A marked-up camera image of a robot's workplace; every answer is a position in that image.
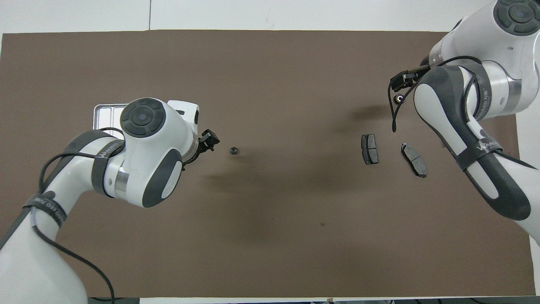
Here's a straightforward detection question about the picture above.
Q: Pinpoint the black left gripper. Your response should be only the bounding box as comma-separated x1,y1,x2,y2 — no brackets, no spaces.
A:
182,129,220,166

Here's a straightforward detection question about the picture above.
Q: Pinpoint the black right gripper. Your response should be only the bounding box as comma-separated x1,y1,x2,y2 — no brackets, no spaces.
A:
390,65,432,91

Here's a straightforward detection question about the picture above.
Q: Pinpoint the silver metal tray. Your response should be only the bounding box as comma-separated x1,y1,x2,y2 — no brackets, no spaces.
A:
93,104,129,138

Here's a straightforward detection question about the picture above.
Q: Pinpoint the dark grey rectangular brake pad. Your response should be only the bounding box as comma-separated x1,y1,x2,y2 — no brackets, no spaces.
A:
361,134,379,165

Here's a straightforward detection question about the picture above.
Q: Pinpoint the dark grey angled brake pad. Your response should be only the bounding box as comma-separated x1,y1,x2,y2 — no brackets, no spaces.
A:
401,142,427,178

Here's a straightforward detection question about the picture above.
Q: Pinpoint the brown table mat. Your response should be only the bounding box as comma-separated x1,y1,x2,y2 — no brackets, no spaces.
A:
0,30,536,298

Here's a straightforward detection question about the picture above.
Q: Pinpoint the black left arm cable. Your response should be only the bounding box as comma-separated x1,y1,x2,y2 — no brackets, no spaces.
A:
25,127,125,304

